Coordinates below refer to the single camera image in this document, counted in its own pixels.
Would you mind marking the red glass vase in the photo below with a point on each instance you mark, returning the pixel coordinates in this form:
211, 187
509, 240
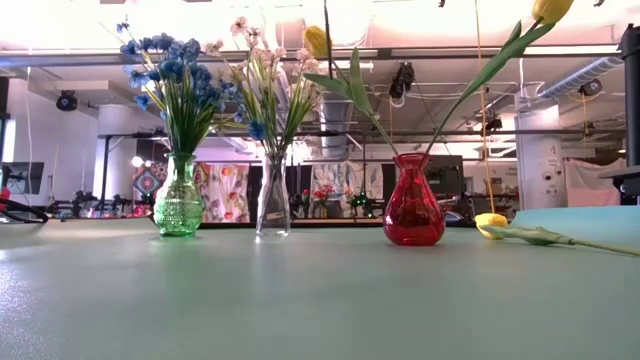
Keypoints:
414, 215

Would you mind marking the leaf print cloth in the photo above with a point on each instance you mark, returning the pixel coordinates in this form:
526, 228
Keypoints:
345, 180

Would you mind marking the white flower sprig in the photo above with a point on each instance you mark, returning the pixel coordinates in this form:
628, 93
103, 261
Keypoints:
260, 55

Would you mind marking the pink cloth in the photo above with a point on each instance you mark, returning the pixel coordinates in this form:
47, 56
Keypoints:
590, 185

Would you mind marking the green glass vase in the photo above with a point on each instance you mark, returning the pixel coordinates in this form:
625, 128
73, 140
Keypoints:
178, 210

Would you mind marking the grey spiral duct pipe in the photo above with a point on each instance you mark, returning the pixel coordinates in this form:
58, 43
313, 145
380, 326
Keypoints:
580, 77

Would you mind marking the long grey overhead beam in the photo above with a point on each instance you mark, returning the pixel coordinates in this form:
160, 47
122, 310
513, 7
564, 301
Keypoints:
450, 51

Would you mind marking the dark computer monitor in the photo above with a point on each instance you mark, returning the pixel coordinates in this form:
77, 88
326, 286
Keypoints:
25, 177

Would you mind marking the black ceiling spotlight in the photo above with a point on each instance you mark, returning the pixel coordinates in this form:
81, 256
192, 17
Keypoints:
590, 87
66, 100

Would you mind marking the black monitor stand pole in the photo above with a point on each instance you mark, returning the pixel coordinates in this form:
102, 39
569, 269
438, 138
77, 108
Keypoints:
631, 100

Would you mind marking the clear glass vase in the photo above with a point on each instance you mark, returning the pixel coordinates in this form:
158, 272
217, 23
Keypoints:
273, 210

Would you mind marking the white round column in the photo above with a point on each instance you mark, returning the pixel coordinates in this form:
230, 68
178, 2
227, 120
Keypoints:
542, 165

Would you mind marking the mandala pattern cloth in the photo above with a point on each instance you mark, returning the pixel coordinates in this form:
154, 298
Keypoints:
145, 182

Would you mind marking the red plastic object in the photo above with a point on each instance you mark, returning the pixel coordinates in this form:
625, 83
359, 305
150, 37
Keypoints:
4, 194

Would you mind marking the red potted flowers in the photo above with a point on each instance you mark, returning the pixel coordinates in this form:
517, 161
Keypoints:
324, 192

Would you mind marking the floral print cloth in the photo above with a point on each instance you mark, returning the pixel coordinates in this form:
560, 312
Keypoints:
225, 195

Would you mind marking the black hanging camera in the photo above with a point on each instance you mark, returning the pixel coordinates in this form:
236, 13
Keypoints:
402, 80

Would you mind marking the black metal rack frame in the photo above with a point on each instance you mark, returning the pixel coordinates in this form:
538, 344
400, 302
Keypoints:
105, 165

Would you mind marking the green table mat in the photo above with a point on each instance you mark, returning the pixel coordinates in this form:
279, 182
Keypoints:
320, 300

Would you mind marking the silver ventilation duct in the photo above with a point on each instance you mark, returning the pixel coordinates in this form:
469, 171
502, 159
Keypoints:
336, 130

